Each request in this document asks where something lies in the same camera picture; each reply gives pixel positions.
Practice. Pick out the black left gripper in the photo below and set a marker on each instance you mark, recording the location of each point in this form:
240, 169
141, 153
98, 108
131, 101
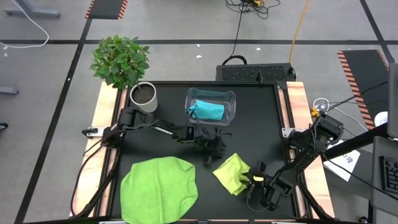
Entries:
211, 146

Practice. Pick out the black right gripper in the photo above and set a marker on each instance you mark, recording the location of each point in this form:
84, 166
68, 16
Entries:
264, 189

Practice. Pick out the yellow-green microfiber towel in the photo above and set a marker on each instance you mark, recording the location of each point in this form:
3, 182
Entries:
231, 172

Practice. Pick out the teal blue microfiber towel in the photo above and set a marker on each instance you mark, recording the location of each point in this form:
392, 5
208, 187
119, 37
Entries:
206, 110

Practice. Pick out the clear plastic bin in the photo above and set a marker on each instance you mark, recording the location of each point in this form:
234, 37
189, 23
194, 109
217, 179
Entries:
230, 99

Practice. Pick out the bright green microfiber towel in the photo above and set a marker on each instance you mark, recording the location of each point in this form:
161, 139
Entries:
158, 189

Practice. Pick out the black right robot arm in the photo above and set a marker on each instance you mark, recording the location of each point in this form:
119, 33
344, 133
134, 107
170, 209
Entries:
311, 140

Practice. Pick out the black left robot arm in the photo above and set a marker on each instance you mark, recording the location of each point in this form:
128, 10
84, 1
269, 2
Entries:
149, 124

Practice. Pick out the yellow tape tag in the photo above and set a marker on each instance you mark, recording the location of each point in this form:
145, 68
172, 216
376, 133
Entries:
258, 178

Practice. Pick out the silver mounting plate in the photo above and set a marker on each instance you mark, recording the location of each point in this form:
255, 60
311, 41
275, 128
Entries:
93, 132
287, 132

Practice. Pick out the white plant pot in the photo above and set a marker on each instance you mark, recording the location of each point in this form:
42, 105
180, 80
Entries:
143, 99

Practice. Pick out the black perforated computer case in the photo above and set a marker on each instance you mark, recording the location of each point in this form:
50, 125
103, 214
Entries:
255, 73

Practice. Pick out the white paper sheet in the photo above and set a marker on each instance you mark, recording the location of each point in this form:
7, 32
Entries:
345, 161

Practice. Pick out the light wooden side board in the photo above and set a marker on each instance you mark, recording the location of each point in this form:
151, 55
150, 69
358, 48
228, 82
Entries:
298, 96
107, 96

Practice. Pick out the black diagonal beam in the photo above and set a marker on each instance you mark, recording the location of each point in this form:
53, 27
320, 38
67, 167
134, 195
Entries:
354, 143

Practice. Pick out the green leafy plant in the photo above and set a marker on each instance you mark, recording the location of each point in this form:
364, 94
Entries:
119, 60

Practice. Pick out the grey desk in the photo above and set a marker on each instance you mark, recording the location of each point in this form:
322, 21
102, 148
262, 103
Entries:
385, 146

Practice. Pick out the black keyboard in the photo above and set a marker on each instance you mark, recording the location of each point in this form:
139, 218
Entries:
390, 174

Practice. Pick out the white round cup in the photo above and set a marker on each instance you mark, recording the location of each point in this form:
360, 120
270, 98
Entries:
382, 119

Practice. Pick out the black hazard-striped floor mat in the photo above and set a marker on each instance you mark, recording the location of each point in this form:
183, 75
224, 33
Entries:
107, 8
367, 81

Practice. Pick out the grey monitor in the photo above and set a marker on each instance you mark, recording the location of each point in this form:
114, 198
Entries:
393, 99

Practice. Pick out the grey desk foot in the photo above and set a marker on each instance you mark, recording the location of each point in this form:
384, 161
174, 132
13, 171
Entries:
37, 13
9, 90

